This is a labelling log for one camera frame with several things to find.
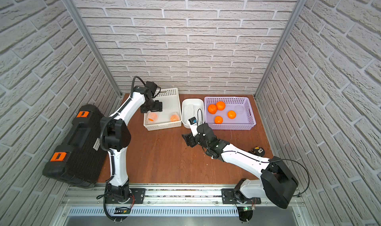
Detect bare orange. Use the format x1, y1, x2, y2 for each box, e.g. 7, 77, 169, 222
214, 116, 224, 124
227, 111, 237, 120
207, 104, 218, 115
216, 101, 226, 111

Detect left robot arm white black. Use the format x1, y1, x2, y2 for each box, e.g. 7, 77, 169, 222
99, 80, 163, 201

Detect purple perforated plastic basket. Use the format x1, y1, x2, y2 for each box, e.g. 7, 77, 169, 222
204, 97, 257, 130

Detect white foam net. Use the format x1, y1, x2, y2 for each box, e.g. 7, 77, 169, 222
184, 105, 196, 121

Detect black yellow small device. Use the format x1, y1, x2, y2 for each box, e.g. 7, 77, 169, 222
251, 146, 266, 157

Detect white plastic tub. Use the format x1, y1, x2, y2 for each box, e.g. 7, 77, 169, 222
182, 98, 205, 129

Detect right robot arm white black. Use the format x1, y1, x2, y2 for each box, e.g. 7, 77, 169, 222
182, 123, 299, 209

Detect black tool case orange latches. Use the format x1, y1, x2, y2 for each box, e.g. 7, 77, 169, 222
42, 104, 106, 188

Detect white perforated plastic basket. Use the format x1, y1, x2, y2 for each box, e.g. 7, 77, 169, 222
143, 88, 182, 131

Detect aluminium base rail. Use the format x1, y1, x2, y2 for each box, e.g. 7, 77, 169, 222
50, 183, 312, 226

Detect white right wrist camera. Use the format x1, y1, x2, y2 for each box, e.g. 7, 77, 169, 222
189, 117, 198, 137

